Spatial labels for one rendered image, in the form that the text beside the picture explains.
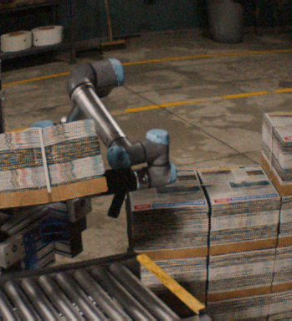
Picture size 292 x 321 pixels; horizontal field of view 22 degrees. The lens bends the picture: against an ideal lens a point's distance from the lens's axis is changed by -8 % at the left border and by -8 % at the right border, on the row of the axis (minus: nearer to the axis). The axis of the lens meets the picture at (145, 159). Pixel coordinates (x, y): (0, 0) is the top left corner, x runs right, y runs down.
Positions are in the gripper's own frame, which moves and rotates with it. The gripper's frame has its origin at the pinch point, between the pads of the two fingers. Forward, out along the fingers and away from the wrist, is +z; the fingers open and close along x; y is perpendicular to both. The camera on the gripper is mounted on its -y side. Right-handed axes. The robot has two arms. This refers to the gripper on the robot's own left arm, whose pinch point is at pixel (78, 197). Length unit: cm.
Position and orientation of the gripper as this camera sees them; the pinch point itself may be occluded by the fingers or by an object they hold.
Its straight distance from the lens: 257.5
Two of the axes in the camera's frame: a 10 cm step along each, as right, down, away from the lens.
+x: 4.0, -0.5, -9.2
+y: -1.7, -9.8, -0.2
